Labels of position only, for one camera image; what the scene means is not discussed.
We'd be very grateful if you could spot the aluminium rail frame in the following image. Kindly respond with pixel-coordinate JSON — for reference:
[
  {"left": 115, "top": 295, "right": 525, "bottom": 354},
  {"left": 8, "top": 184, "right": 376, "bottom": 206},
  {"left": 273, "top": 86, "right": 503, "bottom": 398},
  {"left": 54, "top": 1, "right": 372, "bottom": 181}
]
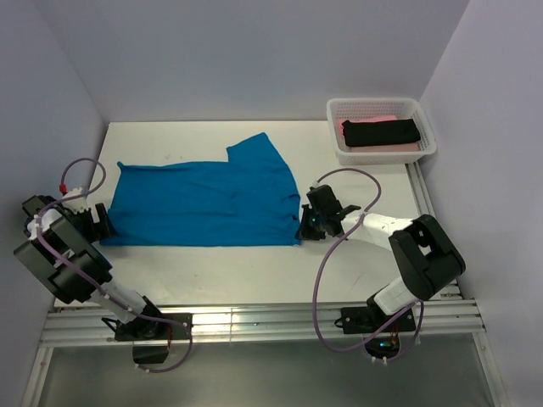
[{"left": 23, "top": 160, "right": 510, "bottom": 407}]

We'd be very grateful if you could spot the pink folded t-shirt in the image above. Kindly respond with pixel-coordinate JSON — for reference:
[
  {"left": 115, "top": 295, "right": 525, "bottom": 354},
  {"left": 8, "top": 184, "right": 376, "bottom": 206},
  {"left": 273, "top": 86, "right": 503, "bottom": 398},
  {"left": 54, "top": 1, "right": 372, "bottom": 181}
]
[{"left": 337, "top": 115, "right": 422, "bottom": 153}]

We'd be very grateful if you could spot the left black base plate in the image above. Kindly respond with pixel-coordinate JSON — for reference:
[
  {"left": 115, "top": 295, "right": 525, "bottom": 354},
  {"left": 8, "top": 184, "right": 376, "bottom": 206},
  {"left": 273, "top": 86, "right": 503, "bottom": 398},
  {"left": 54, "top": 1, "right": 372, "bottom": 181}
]
[{"left": 111, "top": 313, "right": 193, "bottom": 342}]

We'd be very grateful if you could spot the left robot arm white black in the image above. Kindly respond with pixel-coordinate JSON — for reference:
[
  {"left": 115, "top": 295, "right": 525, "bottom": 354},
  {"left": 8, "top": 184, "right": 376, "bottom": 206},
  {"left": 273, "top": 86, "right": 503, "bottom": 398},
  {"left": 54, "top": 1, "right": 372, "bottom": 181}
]
[{"left": 14, "top": 195, "right": 166, "bottom": 340}]

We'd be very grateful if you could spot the blue t-shirt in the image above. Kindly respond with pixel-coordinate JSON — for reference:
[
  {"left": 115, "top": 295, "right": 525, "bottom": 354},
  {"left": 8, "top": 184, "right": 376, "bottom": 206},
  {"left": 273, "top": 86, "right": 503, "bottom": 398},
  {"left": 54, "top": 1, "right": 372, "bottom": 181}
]
[{"left": 101, "top": 133, "right": 300, "bottom": 247}]

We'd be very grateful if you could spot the white plastic basket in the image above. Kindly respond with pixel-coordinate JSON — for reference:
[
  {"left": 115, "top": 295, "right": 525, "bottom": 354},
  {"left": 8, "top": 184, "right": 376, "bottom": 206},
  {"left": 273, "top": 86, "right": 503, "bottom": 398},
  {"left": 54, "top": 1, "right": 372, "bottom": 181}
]
[{"left": 326, "top": 98, "right": 437, "bottom": 165}]

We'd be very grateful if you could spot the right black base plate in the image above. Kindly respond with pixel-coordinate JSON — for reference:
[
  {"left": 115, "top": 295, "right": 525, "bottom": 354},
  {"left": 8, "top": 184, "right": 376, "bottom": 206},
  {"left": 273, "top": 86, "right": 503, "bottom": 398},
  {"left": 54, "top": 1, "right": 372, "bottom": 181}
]
[{"left": 333, "top": 306, "right": 416, "bottom": 335}]

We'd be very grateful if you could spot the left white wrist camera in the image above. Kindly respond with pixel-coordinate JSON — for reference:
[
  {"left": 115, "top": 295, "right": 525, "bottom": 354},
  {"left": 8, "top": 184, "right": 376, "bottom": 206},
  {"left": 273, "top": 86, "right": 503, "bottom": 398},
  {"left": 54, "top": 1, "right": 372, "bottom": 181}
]
[{"left": 61, "top": 187, "right": 90, "bottom": 214}]

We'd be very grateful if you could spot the black rolled t-shirt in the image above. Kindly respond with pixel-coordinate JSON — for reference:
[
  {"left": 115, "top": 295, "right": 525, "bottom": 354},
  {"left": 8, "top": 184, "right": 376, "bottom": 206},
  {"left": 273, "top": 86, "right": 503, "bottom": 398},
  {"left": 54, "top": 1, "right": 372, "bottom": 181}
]
[{"left": 341, "top": 119, "right": 421, "bottom": 148}]

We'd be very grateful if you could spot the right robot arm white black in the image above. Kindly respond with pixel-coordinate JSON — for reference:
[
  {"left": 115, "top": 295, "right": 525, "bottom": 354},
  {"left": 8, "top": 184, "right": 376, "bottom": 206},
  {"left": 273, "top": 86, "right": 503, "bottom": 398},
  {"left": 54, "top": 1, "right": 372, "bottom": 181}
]
[{"left": 297, "top": 185, "right": 466, "bottom": 331}]

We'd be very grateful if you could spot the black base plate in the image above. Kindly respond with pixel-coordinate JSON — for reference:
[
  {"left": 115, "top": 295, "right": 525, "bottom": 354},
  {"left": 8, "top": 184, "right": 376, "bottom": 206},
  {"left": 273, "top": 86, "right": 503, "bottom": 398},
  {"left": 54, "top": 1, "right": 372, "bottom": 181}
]
[
  {"left": 111, "top": 313, "right": 193, "bottom": 342},
  {"left": 333, "top": 306, "right": 416, "bottom": 335}
]

